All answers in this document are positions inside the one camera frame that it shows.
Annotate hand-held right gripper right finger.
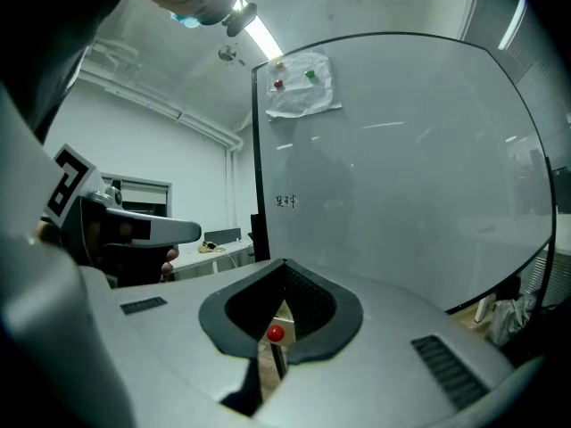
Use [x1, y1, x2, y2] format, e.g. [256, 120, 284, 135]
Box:
[256, 259, 548, 428]

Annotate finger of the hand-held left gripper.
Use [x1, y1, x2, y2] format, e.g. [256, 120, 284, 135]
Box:
[105, 206, 203, 245]

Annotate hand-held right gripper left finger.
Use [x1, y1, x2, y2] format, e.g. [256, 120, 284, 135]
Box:
[79, 259, 286, 428]

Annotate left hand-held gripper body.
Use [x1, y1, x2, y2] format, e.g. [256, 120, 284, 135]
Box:
[42, 144, 135, 258]

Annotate person's left forearm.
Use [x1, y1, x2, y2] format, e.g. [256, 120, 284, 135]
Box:
[33, 218, 57, 244]

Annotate black framed glass whiteboard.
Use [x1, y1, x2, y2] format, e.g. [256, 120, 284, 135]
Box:
[250, 31, 559, 316]

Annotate person's left hand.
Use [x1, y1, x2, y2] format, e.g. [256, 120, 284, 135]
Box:
[158, 245, 180, 284]

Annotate long white desk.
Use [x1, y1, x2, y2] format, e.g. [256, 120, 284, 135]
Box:
[171, 241, 256, 281]

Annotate grey framed window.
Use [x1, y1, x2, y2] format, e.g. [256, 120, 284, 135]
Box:
[101, 172, 173, 218]

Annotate white ceiling pipes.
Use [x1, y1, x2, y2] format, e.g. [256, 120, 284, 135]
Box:
[78, 33, 245, 231]

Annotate white plastic bag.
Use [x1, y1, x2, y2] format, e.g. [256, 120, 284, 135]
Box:
[485, 292, 543, 347]

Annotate person's dark shirt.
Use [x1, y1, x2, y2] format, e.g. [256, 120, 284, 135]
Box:
[0, 0, 139, 144]

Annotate crumpled white paper sheet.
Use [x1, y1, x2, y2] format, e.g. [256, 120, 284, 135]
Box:
[265, 51, 343, 119]

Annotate long ceiling light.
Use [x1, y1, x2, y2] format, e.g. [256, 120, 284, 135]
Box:
[498, 0, 527, 52]
[231, 0, 286, 60]

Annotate black head-worn camera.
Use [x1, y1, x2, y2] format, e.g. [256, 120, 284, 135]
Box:
[221, 2, 259, 38]

